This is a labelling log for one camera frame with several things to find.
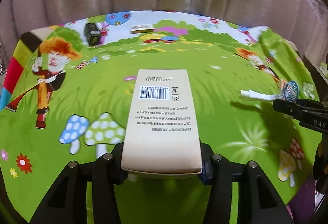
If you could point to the black rectangular box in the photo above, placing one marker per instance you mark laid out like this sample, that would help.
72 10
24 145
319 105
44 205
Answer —
93 34

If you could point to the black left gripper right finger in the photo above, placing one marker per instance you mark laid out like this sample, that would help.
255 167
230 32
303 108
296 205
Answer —
258 200

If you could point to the small beige labelled box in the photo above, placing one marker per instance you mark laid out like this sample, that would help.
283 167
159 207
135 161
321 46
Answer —
141 28

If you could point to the green cartoon print tablecloth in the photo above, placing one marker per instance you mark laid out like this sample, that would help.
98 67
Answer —
64 100

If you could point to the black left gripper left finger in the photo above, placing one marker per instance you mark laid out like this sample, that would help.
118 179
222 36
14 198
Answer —
84 188

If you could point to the beige barcode carton box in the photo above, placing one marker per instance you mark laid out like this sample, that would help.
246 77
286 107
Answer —
162 135

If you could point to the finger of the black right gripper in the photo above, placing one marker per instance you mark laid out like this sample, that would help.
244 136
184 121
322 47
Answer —
301 106

